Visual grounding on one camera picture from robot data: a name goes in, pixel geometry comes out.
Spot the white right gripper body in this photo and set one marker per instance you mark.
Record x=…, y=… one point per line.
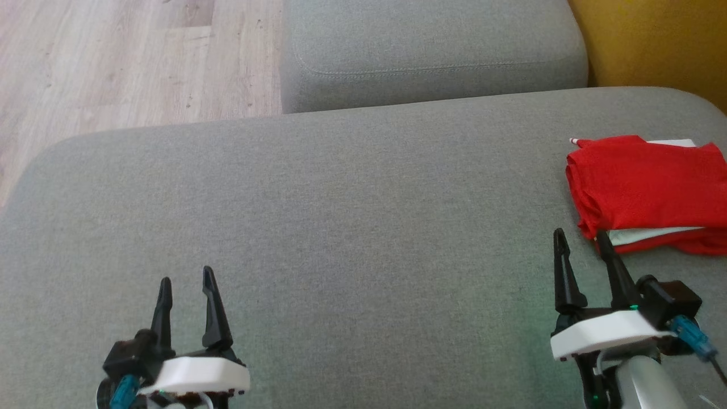
x=608, y=335

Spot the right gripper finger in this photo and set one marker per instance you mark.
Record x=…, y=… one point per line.
x=568, y=289
x=622, y=289

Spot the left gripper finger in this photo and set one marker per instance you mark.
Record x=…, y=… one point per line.
x=163, y=318
x=216, y=324

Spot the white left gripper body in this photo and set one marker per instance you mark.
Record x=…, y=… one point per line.
x=199, y=375

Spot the red Bulls shorts white stripes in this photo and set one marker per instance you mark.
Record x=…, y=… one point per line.
x=698, y=249

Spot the large grey sofa seat cushion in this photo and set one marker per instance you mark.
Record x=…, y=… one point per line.
x=341, y=227

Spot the yellow sofa backrest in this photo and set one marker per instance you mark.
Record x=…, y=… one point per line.
x=653, y=45

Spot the small grey sofa seat cushion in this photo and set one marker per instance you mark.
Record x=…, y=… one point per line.
x=426, y=51

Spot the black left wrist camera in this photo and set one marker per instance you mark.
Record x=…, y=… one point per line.
x=128, y=355

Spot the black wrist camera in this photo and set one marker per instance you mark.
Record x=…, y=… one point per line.
x=128, y=355
x=676, y=298

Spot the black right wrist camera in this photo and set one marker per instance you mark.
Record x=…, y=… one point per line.
x=676, y=298

